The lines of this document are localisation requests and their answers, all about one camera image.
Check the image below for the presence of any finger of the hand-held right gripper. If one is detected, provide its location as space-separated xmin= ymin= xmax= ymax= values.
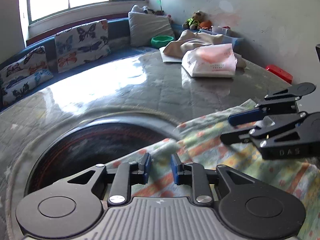
xmin=220 ymin=112 xmax=308 ymax=148
xmin=228 ymin=87 xmax=300 ymax=127

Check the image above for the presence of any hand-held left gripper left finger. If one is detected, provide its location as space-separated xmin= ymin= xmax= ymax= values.
xmin=56 ymin=152 xmax=152 ymax=205

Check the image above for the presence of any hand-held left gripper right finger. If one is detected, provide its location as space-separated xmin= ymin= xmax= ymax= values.
xmin=170 ymin=153 xmax=268 ymax=205

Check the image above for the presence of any green patterned baby garment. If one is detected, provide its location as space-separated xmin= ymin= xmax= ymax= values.
xmin=105 ymin=99 xmax=320 ymax=240

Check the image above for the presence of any teddy bear in green clothes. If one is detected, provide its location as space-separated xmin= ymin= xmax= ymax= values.
xmin=182 ymin=10 xmax=206 ymax=30

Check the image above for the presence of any red plastic stool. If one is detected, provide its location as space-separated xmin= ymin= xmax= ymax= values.
xmin=265 ymin=64 xmax=293 ymax=84

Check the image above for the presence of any white tissue pack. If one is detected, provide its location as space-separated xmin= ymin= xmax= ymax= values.
xmin=181 ymin=43 xmax=238 ymax=78

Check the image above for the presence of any black round induction cooktop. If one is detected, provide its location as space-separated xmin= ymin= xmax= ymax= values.
xmin=24 ymin=121 xmax=182 ymax=198

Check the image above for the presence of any clear plastic storage box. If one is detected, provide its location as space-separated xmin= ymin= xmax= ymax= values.
xmin=199 ymin=27 xmax=244 ymax=47

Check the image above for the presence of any cream garment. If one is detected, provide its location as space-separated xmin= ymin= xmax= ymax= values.
xmin=162 ymin=29 xmax=248 ymax=68

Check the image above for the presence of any small clear plastic container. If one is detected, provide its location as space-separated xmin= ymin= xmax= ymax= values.
xmin=211 ymin=25 xmax=232 ymax=36

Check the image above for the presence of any green plastic bowl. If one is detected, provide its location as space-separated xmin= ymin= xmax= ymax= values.
xmin=151 ymin=35 xmax=174 ymax=49

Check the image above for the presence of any grey pillow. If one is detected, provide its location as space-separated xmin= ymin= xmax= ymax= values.
xmin=128 ymin=11 xmax=175 ymax=47

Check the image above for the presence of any large butterfly print cushion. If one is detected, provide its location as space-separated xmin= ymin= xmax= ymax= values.
xmin=54 ymin=19 xmax=112 ymax=73

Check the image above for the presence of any blue sofa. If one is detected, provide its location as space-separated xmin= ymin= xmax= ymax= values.
xmin=0 ymin=17 xmax=245 ymax=113

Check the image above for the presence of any small butterfly print cushion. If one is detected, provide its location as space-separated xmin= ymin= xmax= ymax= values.
xmin=0 ymin=45 xmax=48 ymax=82
xmin=1 ymin=69 xmax=54 ymax=107

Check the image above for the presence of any black and white plush toy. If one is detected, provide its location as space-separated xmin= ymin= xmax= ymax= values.
xmin=131 ymin=4 xmax=163 ymax=15

